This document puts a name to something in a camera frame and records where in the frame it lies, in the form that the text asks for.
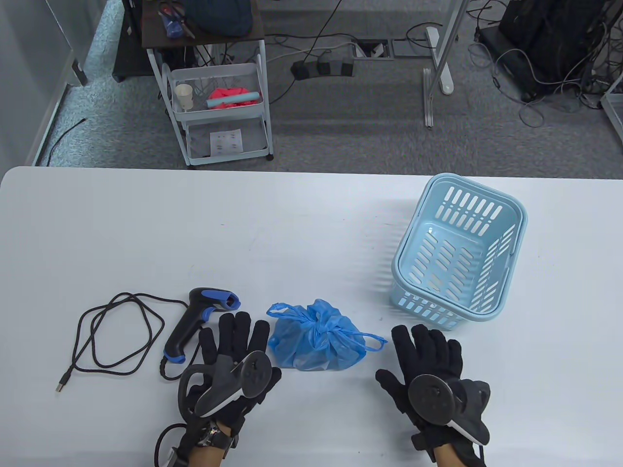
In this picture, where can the white desk leg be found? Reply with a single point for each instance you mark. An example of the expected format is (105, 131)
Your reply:
(440, 53)

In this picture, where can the person's left forearm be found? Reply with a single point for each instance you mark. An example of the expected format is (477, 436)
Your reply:
(207, 457)

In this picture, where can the dark blue fabric bag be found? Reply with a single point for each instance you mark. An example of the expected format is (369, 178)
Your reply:
(219, 17)

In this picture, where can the black equipment pile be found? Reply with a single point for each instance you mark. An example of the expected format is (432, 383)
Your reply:
(550, 34)

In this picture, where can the teal tube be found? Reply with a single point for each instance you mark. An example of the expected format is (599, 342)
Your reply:
(233, 99)

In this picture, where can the blue plastic bag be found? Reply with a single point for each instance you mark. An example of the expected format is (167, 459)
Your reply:
(316, 345)

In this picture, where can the grey metal rail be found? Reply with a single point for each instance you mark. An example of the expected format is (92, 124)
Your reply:
(428, 97)

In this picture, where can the floor socket box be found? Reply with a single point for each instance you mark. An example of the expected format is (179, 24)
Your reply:
(372, 49)

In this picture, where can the white metal frame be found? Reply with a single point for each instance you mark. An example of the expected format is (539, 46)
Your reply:
(613, 104)

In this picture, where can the person's right hand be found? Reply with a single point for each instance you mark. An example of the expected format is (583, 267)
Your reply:
(428, 350)

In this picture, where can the person's right forearm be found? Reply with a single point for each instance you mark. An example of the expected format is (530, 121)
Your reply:
(445, 457)

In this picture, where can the black blue barcode scanner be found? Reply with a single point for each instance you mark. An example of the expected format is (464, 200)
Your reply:
(182, 335)

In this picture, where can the white utility cart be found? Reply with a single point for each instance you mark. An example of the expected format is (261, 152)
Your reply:
(204, 41)

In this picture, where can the black cabinet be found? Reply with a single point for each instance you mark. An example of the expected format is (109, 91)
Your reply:
(129, 48)

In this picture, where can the light blue plastic basket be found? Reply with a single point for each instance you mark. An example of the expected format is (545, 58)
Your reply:
(433, 233)

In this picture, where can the white paper cup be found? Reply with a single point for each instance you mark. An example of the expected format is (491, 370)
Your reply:
(185, 97)

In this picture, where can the grey black hand controller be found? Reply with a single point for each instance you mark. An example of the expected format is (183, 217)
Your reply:
(430, 396)
(253, 377)

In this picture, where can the printed paper sheet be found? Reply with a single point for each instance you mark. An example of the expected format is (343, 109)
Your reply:
(226, 142)

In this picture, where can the pink cloth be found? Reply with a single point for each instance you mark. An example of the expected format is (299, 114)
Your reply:
(226, 95)

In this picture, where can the person's left hand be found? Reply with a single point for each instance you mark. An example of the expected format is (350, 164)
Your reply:
(233, 335)

